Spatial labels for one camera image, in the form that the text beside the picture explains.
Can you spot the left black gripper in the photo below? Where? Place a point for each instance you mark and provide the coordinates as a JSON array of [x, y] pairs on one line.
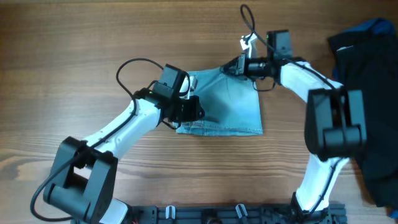
[[193, 112]]

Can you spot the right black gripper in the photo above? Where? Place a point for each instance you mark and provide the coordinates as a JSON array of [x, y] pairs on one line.
[[241, 62]]

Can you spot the light blue denim shorts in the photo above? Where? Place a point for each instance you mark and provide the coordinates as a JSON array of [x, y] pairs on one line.
[[231, 106]]

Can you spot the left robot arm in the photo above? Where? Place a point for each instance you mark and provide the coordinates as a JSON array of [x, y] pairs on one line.
[[82, 177]]

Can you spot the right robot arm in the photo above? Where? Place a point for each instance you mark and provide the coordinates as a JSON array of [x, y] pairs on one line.
[[335, 127]]

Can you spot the black garment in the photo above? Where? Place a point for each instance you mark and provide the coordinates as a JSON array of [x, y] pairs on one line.
[[368, 62]]

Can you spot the dark blue garment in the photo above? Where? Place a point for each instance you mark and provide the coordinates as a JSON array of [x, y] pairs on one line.
[[373, 26]]

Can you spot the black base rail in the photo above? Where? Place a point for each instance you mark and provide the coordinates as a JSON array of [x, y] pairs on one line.
[[240, 213]]

